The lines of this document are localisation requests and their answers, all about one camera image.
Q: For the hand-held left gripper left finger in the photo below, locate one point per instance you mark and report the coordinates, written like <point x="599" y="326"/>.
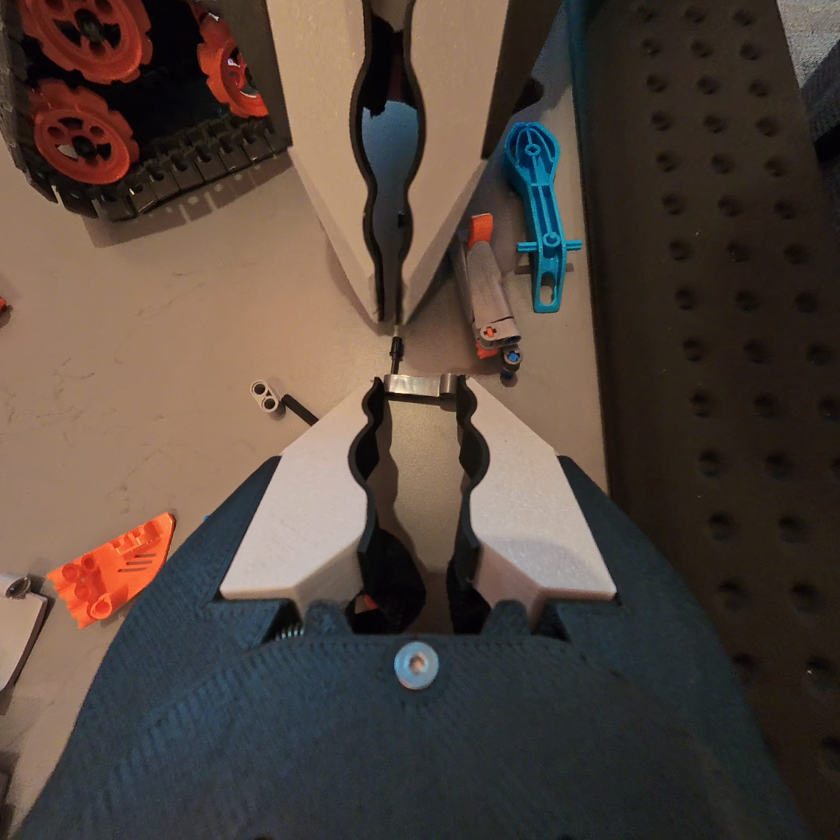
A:
<point x="302" y="518"/>

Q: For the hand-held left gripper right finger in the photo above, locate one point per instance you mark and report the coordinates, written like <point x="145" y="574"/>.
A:
<point x="538" y="525"/>

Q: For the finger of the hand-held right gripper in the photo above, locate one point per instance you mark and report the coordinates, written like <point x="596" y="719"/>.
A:
<point x="315" y="98"/>
<point x="459" y="85"/>

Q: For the orange short beam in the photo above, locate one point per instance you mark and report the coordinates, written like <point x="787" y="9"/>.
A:
<point x="480" y="226"/>

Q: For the dark grey angled beam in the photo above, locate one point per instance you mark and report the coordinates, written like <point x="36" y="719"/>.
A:
<point x="420" y="386"/>

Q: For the black long pin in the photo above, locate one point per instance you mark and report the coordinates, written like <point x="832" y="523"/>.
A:
<point x="396" y="354"/>

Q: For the grey toy actuator assembly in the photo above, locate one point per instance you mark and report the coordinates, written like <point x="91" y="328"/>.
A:
<point x="485" y="289"/>

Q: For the black long axle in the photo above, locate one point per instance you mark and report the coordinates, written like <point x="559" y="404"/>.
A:
<point x="298" y="408"/>

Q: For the light blue separator tool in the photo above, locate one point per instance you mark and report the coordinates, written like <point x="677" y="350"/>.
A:
<point x="544" y="229"/>

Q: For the orange angled panel piece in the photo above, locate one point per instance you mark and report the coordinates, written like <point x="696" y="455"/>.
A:
<point x="111" y="564"/>

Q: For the black studded foam mat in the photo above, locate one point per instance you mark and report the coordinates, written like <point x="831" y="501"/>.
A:
<point x="722" y="394"/>

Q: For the grey tracked toy robot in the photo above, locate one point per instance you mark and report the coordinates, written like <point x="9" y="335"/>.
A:
<point x="79" y="141"/>

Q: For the light grey curved panel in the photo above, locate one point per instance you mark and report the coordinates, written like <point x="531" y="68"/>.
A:
<point x="19" y="630"/>

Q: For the person's torso in blue sweater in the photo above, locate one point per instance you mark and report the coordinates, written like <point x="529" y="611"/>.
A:
<point x="820" y="79"/>

